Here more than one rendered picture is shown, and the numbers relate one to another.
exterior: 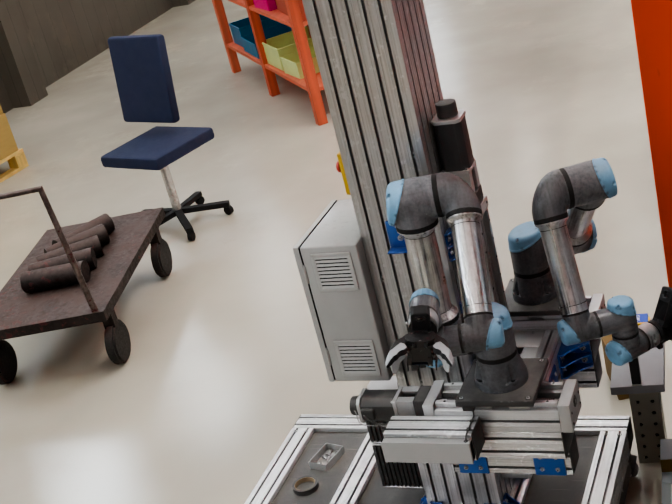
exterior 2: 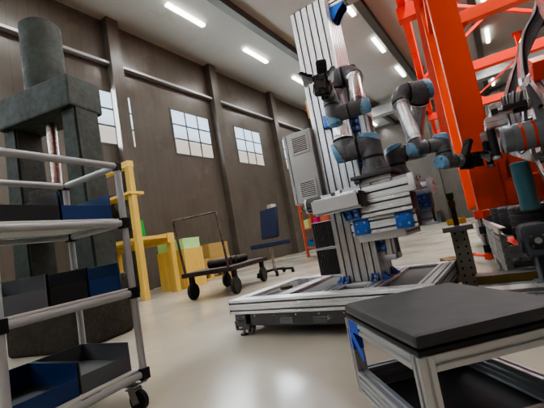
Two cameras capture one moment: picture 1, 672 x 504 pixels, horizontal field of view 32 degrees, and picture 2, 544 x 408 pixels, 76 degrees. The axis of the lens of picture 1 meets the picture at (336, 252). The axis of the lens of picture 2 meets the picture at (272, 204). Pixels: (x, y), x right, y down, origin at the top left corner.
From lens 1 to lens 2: 2.20 m
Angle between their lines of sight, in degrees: 31
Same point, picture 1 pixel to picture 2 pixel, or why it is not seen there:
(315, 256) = (291, 138)
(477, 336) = (355, 102)
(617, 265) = not seen: hidden behind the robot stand
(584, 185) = (416, 84)
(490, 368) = (368, 159)
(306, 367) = not seen: hidden behind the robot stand
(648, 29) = (444, 45)
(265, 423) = not seen: hidden behind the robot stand
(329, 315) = (296, 167)
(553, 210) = (401, 94)
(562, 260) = (406, 115)
